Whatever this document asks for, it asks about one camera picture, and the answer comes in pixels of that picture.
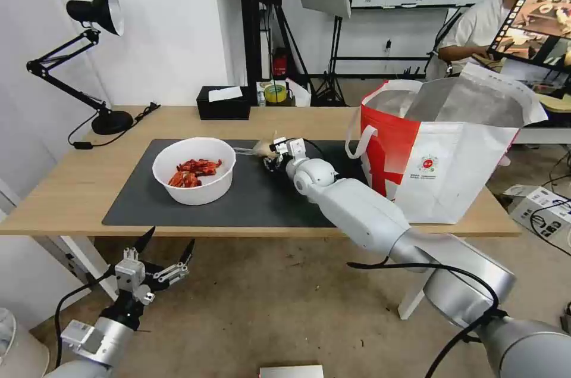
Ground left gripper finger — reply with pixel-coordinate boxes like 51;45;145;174
153;238;197;286
123;226;158;263

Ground red white takeout bag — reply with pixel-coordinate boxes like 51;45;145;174
344;61;548;225

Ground black table mat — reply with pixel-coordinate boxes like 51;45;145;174
101;138;374;227

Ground yellow green tape roll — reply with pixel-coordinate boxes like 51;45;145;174
263;85;289;105

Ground white table leg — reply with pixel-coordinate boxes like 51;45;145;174
33;235;120;303
397;282;430;321

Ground black tissue box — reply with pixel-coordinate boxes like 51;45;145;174
196;86;252;121

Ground white plastic bowl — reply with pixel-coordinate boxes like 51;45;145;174
152;136;237;206

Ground white tissue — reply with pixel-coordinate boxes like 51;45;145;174
208;86;244;102

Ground red crayfish shells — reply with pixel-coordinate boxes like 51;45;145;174
167;158;223;189

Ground red fire extinguisher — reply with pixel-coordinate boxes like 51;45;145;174
272;47;288;80

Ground black light stand tripod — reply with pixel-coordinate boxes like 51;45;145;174
308;15;348;107

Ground black metal rack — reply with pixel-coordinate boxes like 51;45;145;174
239;0;295;89

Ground white robot front shell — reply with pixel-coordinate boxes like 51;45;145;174
258;364;325;378

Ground black desk lamp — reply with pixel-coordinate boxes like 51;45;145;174
26;0;134;136

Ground person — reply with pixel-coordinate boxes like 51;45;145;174
426;0;564;80

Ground white printed carton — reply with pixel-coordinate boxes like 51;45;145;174
508;185;571;241

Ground computer monitor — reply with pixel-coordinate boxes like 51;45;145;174
487;0;571;71

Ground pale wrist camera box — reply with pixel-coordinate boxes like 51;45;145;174
287;138;308;159
114;258;156;304

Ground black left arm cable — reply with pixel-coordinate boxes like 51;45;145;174
53;263;118;378

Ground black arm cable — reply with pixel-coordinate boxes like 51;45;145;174
53;263;118;378
347;261;510;378

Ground black lamp power cable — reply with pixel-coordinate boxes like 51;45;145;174
67;102;162;150

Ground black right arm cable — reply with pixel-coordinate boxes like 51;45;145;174
347;261;510;378

